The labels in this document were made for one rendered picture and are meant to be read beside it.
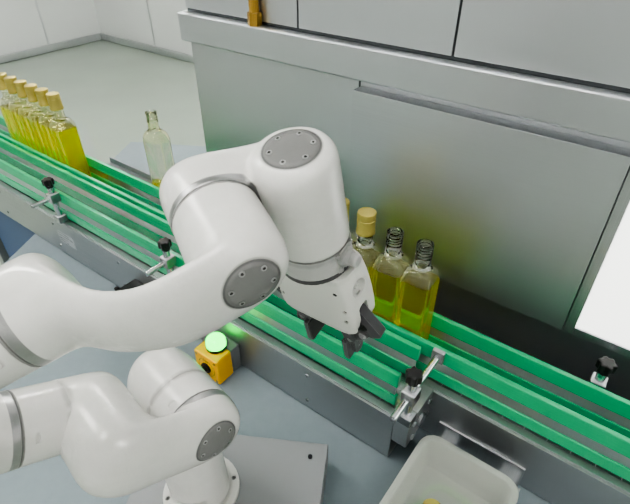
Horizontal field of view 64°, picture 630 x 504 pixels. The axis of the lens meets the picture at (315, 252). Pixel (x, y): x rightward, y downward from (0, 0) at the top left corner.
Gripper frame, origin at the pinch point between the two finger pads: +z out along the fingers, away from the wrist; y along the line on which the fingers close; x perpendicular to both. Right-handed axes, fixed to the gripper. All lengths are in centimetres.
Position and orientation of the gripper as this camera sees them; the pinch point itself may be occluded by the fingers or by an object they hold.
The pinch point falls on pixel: (333, 331)
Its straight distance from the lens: 62.5
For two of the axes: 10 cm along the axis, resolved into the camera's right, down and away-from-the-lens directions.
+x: -5.5, 6.9, -4.8
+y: -8.3, -3.4, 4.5
